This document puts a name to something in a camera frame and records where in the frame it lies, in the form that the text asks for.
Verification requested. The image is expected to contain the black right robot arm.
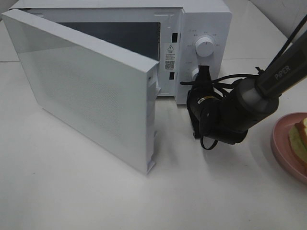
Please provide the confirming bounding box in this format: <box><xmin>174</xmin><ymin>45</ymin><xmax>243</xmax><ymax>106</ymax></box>
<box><xmin>183</xmin><ymin>33</ymin><xmax>307</xmax><ymax>150</ymax></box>

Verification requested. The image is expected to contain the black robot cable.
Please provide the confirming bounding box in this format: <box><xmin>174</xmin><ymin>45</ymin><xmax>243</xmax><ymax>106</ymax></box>
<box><xmin>180</xmin><ymin>14</ymin><xmax>307</xmax><ymax>150</ymax></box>

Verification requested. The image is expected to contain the white microwave oven body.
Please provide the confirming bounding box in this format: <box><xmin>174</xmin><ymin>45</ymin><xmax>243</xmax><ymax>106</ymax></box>
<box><xmin>2</xmin><ymin>0</ymin><xmax>232</xmax><ymax>104</ymax></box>

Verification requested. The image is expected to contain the sandwich with lettuce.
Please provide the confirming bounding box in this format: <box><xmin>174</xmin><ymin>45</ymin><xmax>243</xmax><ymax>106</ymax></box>
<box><xmin>288</xmin><ymin>117</ymin><xmax>307</xmax><ymax>169</ymax></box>

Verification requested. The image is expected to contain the lower white timer knob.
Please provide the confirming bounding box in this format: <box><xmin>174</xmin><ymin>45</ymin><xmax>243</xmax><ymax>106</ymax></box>
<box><xmin>191</xmin><ymin>68</ymin><xmax>199</xmax><ymax>81</ymax></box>

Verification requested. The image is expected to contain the upper white power knob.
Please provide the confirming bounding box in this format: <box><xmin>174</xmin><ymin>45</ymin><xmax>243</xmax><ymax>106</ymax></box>
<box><xmin>195</xmin><ymin>36</ymin><xmax>215</xmax><ymax>58</ymax></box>

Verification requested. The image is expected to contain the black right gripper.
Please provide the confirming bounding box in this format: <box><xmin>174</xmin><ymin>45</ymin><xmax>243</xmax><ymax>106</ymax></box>
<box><xmin>187</xmin><ymin>65</ymin><xmax>222</xmax><ymax>138</ymax></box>

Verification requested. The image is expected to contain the pink round plate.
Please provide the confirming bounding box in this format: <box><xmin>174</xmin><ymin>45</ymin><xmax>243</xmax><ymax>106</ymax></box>
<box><xmin>271</xmin><ymin>112</ymin><xmax>307</xmax><ymax>185</ymax></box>

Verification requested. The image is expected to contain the white warning sticker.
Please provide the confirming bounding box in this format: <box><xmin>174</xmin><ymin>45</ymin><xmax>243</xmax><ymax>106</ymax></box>
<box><xmin>163</xmin><ymin>43</ymin><xmax>178</xmax><ymax>71</ymax></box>

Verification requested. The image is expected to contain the white microwave door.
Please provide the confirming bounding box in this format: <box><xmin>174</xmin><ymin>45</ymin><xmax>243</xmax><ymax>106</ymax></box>
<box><xmin>2</xmin><ymin>10</ymin><xmax>158</xmax><ymax>173</ymax></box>

